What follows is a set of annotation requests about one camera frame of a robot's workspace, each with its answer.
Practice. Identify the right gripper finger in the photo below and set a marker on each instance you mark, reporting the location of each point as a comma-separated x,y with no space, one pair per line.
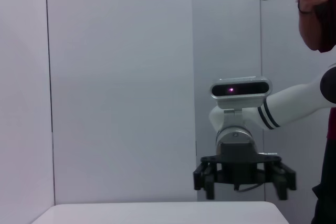
207,179
284,179

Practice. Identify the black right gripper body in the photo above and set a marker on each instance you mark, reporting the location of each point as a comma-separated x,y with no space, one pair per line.
236,166

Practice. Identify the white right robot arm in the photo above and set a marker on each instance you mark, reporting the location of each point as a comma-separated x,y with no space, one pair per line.
288,98

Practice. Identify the person bare forearm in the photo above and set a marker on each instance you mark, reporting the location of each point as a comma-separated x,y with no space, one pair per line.
309,30

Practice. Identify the person in dark clothes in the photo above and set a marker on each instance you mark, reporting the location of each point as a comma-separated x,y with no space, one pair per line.
329,182

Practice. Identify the black wristband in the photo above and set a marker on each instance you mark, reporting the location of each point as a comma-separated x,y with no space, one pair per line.
304,11

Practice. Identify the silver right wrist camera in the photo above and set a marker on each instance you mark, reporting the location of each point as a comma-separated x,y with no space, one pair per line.
241,89

